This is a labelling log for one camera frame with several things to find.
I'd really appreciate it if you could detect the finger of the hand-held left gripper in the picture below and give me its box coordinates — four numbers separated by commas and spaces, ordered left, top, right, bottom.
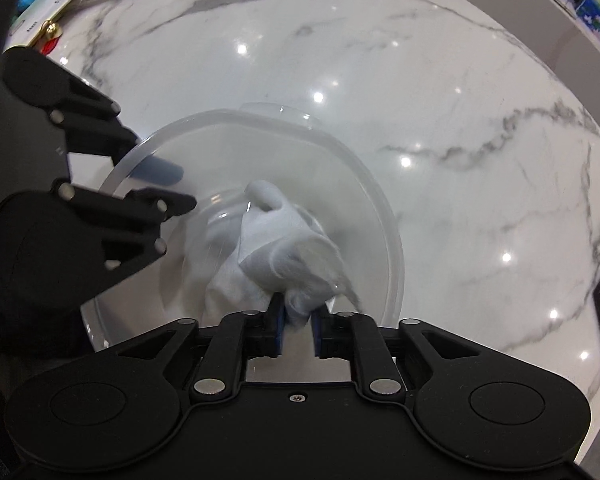
55, 182, 198, 273
45, 72, 185, 186

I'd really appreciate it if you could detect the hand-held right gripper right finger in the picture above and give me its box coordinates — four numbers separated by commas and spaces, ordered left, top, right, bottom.
311, 305, 481, 401

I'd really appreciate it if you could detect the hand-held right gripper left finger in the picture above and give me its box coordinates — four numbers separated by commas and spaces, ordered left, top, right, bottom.
115, 292, 286, 401

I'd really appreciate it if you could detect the white cloth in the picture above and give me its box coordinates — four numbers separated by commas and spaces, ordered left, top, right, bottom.
205, 180, 343, 331

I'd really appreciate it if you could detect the clear glass bowl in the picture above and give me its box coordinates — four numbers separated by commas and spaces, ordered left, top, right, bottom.
80, 102, 407, 356

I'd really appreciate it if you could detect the gold charm with red tassel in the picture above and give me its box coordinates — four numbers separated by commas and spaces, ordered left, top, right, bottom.
40, 17, 66, 56

